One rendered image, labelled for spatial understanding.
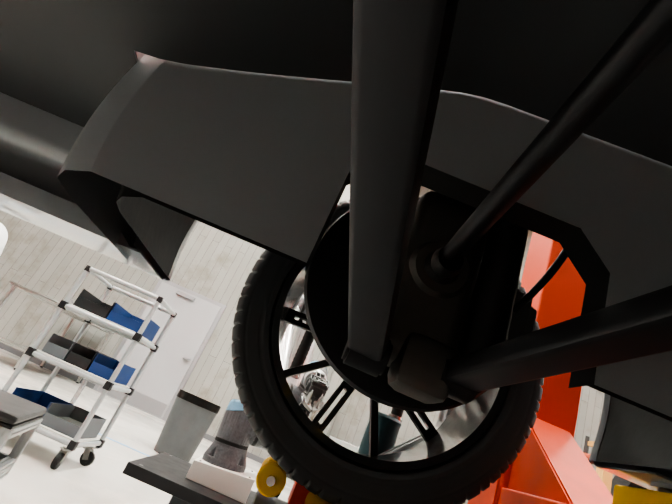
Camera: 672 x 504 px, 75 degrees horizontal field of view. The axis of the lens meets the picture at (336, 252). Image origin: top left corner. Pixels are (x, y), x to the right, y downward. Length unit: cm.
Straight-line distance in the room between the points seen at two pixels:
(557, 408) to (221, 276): 774
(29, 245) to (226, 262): 358
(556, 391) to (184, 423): 375
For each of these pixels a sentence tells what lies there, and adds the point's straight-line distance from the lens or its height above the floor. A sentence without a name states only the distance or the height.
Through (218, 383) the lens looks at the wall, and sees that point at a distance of 826.
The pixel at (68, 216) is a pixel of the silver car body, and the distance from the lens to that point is 76.
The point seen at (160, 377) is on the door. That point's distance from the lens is 838.
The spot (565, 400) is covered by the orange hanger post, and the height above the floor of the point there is 94.
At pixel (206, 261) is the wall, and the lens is 879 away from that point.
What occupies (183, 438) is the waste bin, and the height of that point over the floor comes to 19.
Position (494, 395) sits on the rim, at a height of 82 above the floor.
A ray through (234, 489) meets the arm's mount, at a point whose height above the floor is 33.
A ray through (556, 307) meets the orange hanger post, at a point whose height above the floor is 118.
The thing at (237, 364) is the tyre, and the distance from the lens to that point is 89.
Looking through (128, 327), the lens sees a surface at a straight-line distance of 285.
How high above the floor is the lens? 60
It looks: 23 degrees up
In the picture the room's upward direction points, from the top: 24 degrees clockwise
